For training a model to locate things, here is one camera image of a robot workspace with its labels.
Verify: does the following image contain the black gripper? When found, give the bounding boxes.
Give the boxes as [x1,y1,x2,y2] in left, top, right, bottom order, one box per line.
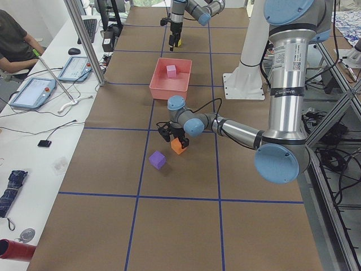
[158,121,189,149]
[169,21,183,51]

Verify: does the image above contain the orange foam block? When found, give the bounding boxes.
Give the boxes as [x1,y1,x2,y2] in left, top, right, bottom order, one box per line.
[170,138,187,155]

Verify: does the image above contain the pink foam block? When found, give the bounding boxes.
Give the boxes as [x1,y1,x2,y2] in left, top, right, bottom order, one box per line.
[166,64,177,78]

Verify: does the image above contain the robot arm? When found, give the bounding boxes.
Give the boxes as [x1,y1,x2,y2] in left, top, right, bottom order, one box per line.
[157,1,335,183]
[161,0,226,51]

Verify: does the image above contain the pink plastic bin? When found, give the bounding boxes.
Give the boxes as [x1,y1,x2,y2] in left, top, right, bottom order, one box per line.
[149,58,192,100]

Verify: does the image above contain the purple foam block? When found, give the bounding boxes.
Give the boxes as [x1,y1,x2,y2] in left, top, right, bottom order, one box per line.
[148,151,166,170]

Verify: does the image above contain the black keyboard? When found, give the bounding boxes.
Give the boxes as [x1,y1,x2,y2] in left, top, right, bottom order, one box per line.
[82,18,98,43]

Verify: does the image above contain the blue teach pendant far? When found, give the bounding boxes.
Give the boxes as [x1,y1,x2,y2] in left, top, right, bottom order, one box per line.
[58,56,92,82]

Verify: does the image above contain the blue teach pendant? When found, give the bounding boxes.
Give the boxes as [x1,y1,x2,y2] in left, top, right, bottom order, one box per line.
[10,77,56,109]
[58,56,92,82]

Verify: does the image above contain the black computer mouse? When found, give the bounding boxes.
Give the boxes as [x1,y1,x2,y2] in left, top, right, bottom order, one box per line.
[68,47,81,55]

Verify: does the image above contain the small black device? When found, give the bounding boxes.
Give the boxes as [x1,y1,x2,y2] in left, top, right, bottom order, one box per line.
[37,139,52,148]

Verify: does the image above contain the grey diagonal rod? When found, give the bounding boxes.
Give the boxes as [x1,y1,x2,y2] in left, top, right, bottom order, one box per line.
[32,49,77,104]

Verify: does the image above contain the blue teach pendant near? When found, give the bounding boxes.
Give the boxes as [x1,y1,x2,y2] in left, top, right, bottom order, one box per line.
[10,77,56,109]

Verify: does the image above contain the seated person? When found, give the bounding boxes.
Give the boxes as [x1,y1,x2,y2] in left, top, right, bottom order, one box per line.
[1,10,45,73]

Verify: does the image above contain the folded dark blue umbrella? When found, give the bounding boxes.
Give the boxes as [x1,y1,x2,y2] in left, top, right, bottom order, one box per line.
[1,170,28,218]

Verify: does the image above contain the red cylinder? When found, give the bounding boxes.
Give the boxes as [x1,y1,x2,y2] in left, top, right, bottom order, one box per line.
[1,239,37,262]

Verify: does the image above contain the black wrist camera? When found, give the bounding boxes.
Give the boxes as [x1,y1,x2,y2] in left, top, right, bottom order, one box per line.
[160,18,171,26]

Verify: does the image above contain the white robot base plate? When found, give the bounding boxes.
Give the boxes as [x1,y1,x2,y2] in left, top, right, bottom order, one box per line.
[222,72,265,100]

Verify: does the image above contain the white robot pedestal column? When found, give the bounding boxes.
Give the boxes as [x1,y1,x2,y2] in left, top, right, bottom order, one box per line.
[240,1,269,89]

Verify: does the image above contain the aluminium frame post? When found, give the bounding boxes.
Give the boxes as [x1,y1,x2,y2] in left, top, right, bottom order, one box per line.
[64,0,105,86]

